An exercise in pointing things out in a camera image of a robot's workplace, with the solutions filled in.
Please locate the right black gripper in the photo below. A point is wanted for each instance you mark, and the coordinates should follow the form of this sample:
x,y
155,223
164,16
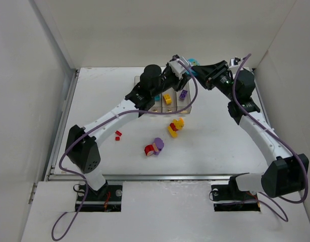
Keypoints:
x,y
213,76

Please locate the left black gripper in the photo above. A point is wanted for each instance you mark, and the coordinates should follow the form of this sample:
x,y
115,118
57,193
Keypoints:
x,y
178,80

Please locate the yellow round patterned lego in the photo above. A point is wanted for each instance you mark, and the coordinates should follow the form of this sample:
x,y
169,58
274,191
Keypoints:
x,y
167,99

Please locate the purple lego brick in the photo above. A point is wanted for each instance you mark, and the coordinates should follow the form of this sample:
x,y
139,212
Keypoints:
x,y
183,95

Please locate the teal lego block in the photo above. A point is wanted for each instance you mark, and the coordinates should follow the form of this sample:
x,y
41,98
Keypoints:
x,y
192,63

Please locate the yellow lego stack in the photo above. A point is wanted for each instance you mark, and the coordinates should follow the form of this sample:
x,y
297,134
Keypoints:
x,y
175,126

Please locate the red purple lego stack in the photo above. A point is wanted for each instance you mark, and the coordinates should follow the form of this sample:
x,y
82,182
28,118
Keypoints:
x,y
155,148

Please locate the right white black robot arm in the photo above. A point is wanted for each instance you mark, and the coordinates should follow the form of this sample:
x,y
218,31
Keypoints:
x,y
287,171

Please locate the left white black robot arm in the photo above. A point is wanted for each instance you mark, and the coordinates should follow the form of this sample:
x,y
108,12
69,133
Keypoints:
x,y
83,143

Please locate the small red lego piece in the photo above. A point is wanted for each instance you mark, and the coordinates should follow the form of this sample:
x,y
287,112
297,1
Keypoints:
x,y
118,132

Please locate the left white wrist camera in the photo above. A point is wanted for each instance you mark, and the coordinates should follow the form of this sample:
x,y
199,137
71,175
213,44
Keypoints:
x,y
179,66

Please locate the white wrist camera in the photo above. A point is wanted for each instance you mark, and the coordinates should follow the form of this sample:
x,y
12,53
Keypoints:
x,y
179,66
234,61

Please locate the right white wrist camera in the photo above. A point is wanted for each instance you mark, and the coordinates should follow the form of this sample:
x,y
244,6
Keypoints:
x,y
234,61

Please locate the metal rail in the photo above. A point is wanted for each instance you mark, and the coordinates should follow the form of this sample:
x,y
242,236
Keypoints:
x,y
139,177

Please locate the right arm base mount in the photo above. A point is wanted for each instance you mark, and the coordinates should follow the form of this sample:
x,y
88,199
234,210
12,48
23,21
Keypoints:
x,y
227,197

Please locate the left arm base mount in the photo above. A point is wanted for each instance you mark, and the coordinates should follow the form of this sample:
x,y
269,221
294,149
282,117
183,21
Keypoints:
x,y
111,201

